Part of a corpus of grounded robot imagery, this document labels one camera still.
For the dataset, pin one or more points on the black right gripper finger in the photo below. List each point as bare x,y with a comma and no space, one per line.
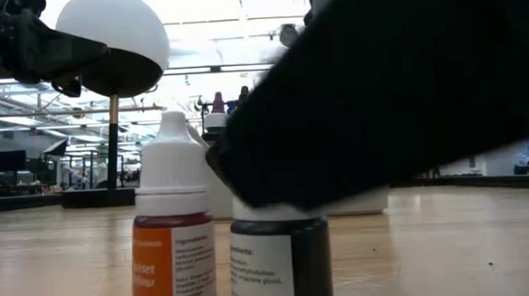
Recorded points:
326,117

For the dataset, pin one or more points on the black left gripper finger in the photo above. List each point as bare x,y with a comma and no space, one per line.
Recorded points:
51,50

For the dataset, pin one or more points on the large black-capped coloring bottle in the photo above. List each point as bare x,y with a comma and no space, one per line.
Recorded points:
243,97

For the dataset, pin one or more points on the large blue-capped coloring bottle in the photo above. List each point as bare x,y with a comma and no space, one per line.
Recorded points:
230,106

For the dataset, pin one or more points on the large purple-capped coloring bottle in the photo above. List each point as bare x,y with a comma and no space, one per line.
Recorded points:
218,104

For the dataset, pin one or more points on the small dark white-labelled coloring bottle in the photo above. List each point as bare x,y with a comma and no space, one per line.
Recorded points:
311,263

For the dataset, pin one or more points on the small sunset yellow coloring bottle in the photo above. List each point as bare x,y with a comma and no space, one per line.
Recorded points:
170,171

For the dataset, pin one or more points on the white globe table lamp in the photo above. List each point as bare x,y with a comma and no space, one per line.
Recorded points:
113,29

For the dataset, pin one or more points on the white plastic storage bin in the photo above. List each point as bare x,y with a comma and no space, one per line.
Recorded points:
358,204

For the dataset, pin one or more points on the black computer monitor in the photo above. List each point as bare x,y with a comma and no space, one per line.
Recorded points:
10,161

